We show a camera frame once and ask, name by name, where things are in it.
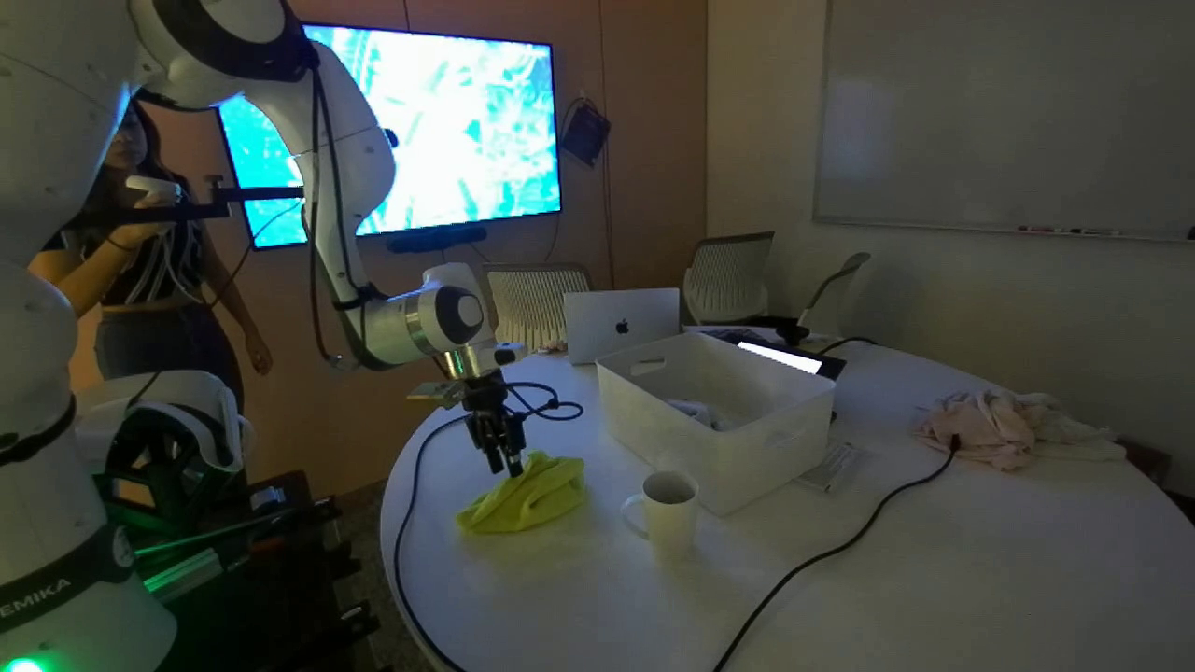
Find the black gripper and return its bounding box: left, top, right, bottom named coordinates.
left=460, top=365, right=529, bottom=480

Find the bright yellow towel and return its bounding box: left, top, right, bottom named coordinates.
left=456, top=452, right=588, bottom=541

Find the white mug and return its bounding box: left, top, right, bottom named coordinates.
left=616, top=468, right=700, bottom=565

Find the white plastic basket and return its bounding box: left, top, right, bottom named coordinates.
left=595, top=327, right=840, bottom=520

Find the white chair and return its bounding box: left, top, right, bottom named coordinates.
left=481, top=265, right=596, bottom=362

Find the silver Apple laptop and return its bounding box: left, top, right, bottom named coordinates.
left=558, top=289, right=685, bottom=371

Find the black equipment cart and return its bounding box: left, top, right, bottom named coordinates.
left=109, top=478, right=384, bottom=672

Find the white VR headset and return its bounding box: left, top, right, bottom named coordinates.
left=100, top=371, right=262, bottom=515

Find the grey curved chair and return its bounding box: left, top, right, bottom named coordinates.
left=797, top=250, right=876, bottom=337

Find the person in striped top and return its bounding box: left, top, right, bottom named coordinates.
left=31, top=97, right=276, bottom=405

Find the pink crumpled cloth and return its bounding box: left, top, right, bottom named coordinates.
left=926, top=386, right=1051, bottom=475

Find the whiteboard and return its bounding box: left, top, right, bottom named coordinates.
left=815, top=0, right=1195, bottom=247

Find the black cable on table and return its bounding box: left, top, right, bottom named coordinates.
left=388, top=407, right=479, bottom=672
left=708, top=432, right=962, bottom=672

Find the wall mounted TV screen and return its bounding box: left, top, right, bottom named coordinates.
left=215, top=21, right=567, bottom=253

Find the black wall box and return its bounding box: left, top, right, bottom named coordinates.
left=563, top=97, right=616, bottom=172

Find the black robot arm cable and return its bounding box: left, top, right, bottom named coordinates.
left=301, top=49, right=588, bottom=428

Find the black camera boom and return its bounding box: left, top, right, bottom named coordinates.
left=90, top=172, right=309, bottom=234

